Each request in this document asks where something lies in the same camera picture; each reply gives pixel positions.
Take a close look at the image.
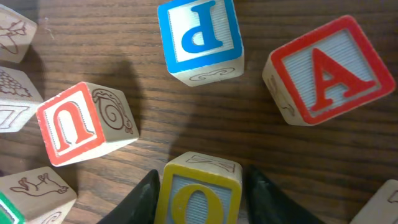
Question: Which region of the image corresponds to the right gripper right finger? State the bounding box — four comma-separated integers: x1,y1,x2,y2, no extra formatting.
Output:
245,165,324,224

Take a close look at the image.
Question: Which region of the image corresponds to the red A block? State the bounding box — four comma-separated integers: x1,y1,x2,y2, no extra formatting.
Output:
262,15,396,126

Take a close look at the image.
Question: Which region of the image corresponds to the yellow block centre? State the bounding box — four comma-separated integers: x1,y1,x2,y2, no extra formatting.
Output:
350,179,398,224

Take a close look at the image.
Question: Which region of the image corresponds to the green N block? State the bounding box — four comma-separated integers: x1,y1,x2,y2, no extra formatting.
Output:
1,167,77,224

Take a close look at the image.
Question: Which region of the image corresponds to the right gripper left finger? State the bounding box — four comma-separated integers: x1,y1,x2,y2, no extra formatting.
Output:
98,169,160,224

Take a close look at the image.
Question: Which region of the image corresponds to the yellow O block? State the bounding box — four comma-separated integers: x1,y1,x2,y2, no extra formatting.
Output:
154,152,243,224

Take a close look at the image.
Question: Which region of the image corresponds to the blue P block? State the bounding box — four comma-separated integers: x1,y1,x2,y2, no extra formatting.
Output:
157,0,244,86

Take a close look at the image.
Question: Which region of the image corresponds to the green J block left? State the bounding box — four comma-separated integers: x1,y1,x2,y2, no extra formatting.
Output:
0,5,37,63

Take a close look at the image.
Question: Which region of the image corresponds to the green L block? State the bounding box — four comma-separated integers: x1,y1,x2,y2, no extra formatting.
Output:
1,67,44,133

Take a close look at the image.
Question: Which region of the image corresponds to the red U block left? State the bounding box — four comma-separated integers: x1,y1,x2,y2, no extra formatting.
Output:
36,82,139,167

